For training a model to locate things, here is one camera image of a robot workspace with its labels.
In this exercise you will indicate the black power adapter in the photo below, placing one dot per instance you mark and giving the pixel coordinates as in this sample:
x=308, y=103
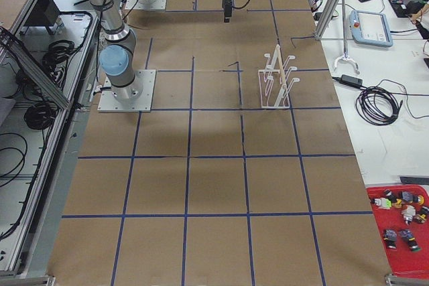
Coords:
x=351, y=81

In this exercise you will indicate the aluminium frame post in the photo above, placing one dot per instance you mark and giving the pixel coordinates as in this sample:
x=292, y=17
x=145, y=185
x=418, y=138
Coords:
x=330, y=1

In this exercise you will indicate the white wire cup rack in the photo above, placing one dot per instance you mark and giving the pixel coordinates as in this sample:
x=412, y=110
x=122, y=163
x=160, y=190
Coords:
x=275, y=83

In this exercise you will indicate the red parts tray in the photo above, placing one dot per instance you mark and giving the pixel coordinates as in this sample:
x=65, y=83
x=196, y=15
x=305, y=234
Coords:
x=401, y=214

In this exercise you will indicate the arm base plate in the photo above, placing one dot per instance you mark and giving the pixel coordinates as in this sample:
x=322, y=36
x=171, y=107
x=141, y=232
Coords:
x=138, y=96

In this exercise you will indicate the blue teach pendant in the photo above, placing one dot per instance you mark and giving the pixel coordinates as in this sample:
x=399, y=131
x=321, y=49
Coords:
x=370, y=28

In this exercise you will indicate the reacher grabber tool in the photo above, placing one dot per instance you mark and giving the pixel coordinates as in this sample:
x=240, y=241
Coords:
x=345, y=56

